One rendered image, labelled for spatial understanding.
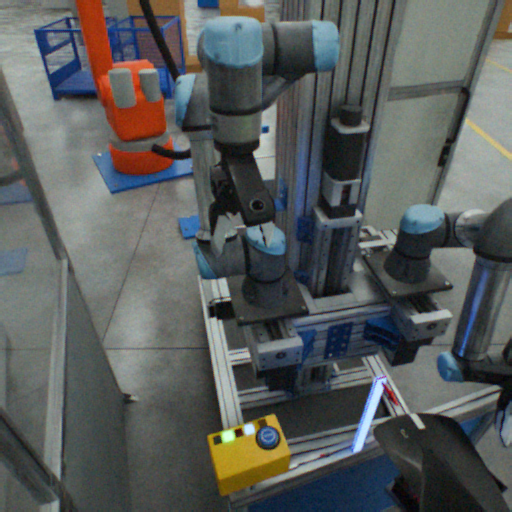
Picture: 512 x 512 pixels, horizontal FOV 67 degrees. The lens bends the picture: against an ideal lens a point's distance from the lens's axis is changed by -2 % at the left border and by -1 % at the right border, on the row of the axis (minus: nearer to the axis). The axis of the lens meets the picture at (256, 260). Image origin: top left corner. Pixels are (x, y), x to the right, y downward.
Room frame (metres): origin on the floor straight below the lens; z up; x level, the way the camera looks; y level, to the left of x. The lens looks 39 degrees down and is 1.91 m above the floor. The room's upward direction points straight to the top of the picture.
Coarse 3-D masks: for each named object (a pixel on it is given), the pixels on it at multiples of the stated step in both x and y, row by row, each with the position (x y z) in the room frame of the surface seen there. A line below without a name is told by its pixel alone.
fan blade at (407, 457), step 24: (384, 432) 0.36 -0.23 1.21; (408, 432) 0.36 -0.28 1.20; (432, 432) 0.37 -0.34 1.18; (456, 432) 0.38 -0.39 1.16; (408, 456) 0.32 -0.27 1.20; (456, 456) 0.32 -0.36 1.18; (480, 456) 0.33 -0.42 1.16; (408, 480) 0.28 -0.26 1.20; (480, 480) 0.28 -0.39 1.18; (504, 504) 0.25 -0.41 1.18
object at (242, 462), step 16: (272, 416) 0.47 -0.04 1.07; (224, 432) 0.43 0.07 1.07; (256, 432) 0.43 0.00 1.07; (224, 448) 0.39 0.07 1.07; (240, 448) 0.39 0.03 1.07; (256, 448) 0.39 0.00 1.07; (272, 448) 0.39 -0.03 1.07; (288, 448) 0.39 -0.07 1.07; (224, 464) 0.36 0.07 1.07; (240, 464) 0.36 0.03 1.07; (256, 464) 0.36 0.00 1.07; (272, 464) 0.37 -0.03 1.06; (288, 464) 0.38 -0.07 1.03; (224, 480) 0.33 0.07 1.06; (240, 480) 0.34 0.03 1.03; (256, 480) 0.35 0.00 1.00
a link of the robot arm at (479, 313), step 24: (504, 216) 0.67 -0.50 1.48; (480, 240) 0.67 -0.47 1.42; (504, 240) 0.64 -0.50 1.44; (480, 264) 0.65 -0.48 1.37; (504, 264) 0.62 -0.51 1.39; (480, 288) 0.63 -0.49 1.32; (504, 288) 0.62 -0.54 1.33; (480, 312) 0.60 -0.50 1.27; (456, 336) 0.62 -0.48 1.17; (480, 336) 0.59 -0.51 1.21; (456, 360) 0.58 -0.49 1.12; (480, 360) 0.57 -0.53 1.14
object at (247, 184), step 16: (224, 160) 0.54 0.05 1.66; (240, 160) 0.55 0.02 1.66; (240, 176) 0.52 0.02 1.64; (256, 176) 0.52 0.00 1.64; (240, 192) 0.50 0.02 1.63; (256, 192) 0.50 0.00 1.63; (240, 208) 0.49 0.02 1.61; (256, 208) 0.48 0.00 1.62; (272, 208) 0.48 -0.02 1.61; (256, 224) 0.47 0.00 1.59
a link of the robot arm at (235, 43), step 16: (224, 16) 0.60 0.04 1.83; (240, 16) 0.60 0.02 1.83; (208, 32) 0.55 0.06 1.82; (224, 32) 0.54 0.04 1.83; (240, 32) 0.54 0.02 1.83; (256, 32) 0.55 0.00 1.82; (208, 48) 0.55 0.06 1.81; (224, 48) 0.54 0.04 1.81; (240, 48) 0.54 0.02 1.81; (256, 48) 0.55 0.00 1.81; (208, 64) 0.55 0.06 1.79; (224, 64) 0.54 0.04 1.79; (240, 64) 0.54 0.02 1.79; (256, 64) 0.55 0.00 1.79; (208, 80) 0.56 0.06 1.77; (224, 80) 0.54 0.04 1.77; (240, 80) 0.54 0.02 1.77; (256, 80) 0.55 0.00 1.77; (224, 96) 0.54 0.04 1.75; (240, 96) 0.54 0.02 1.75; (256, 96) 0.55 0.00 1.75; (224, 112) 0.54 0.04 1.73; (240, 112) 0.54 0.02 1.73; (256, 112) 0.55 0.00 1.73
